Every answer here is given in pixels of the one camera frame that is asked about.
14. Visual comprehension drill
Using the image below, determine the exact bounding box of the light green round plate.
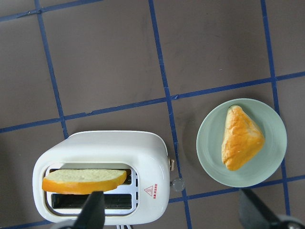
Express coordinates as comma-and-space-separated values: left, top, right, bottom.
196, 98, 287, 187

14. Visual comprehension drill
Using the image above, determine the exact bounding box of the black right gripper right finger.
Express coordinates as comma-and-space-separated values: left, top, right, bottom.
238, 188, 283, 229

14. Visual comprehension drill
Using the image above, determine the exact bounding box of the white two-slot toaster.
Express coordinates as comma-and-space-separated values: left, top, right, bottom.
32, 131, 174, 226

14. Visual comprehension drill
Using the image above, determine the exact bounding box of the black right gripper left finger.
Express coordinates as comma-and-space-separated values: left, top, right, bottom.
73, 191, 105, 229

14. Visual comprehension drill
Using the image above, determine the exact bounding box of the triangular golden bread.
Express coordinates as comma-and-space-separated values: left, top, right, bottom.
221, 105, 265, 171

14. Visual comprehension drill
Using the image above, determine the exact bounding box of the bread slice in toaster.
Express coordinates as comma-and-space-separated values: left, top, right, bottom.
42, 169, 127, 195

